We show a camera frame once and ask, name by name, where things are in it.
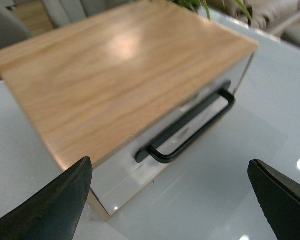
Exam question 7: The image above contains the wooden drawer cabinet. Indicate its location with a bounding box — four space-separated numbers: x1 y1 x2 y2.
0 0 260 223

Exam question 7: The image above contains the grey upholstered chair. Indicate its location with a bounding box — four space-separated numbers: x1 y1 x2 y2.
0 0 33 85

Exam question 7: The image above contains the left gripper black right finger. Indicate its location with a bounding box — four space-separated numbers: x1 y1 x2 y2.
248 159 300 240

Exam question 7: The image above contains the black metal drawer handle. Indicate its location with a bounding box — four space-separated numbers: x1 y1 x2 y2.
134 79 236 164

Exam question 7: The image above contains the green spider plant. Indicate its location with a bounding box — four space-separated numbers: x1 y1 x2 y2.
171 0 253 26

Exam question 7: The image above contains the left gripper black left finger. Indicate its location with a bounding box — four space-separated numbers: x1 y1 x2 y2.
0 156 93 240

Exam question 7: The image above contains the brown cushioned sofa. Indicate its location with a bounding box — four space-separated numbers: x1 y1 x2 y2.
207 0 300 37

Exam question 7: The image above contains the white front wooden drawer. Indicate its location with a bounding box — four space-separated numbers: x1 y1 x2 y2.
87 53 255 221

